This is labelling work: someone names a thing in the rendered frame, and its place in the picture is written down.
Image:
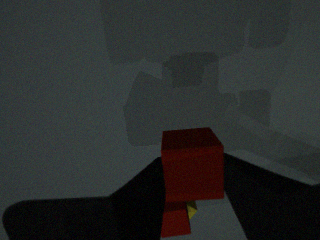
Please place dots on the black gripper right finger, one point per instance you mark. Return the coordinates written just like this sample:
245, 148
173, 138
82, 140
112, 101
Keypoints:
270, 206

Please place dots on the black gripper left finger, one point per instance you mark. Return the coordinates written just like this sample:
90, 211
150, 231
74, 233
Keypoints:
133, 212

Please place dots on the dark red cube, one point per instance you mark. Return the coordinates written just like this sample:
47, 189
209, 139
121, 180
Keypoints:
193, 164
175, 219

